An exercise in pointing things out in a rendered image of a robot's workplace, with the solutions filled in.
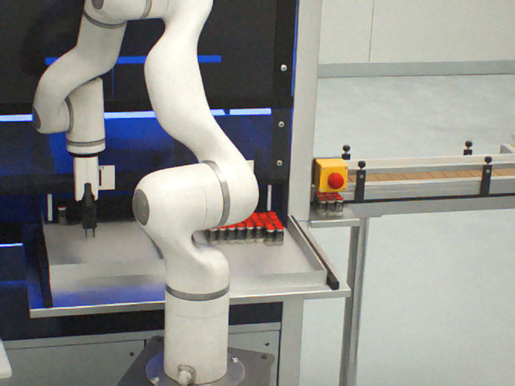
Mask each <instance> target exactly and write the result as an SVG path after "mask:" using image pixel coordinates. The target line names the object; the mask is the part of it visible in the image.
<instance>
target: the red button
mask: <svg viewBox="0 0 515 386"><path fill-rule="evenodd" d="M327 182H328V185H329V186H330V187H331V188H332V189H339V188H341V187H342V186H343V184H344V178H343V176H342V175H341V174H340V173H337V172H335V173H333V174H331V175H330V176H329V177H328V179H327Z"/></svg>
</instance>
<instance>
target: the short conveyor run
mask: <svg viewBox="0 0 515 386"><path fill-rule="evenodd" d="M472 144H473V142H472V141H470V140H467V141H466V142H465V146H466V147H467V148H466V149H464V152H463V155H459V156H439V157H418V158H397V159H357V160H350V153H348V151H350V146H349V145H344V146H343V151H344V152H345V153H342V155H341V158H342V159H343V161H344V162H345V163H346V164H347V165H348V175H347V185H346V191H338V192H339V193H338V194H340V195H341V197H343V204H347V205H349V207H350V208H351V209H352V210H353V212H354V213H355V214H356V216H373V215H388V214H419V213H435V212H451V211H481V210H497V209H513V208H515V154H499V155H472V149H470V147H472ZM508 161H512V162H508ZM472 162H473V163H472ZM449 163H453V164H449ZM429 164H433V165H429ZM390 165H394V166H390ZM370 166H374V167H370ZM350 167H355V168H350Z"/></svg>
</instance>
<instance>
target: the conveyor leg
mask: <svg viewBox="0 0 515 386"><path fill-rule="evenodd" d="M381 216H382V215H373V216H357V217H358V218H359V219H360V221H359V226H352V227H350V236H349V256H348V267H347V278H346V283H347V285H348V286H349V288H350V289H351V293H350V297H345V307H344V318H343V337H342V348H341V359H340V379H339V386H356V378H357V368H358V358H359V340H360V330H361V321H362V302H363V293H364V283H365V273H366V255H367V245H368V236H369V218H380V217H381Z"/></svg>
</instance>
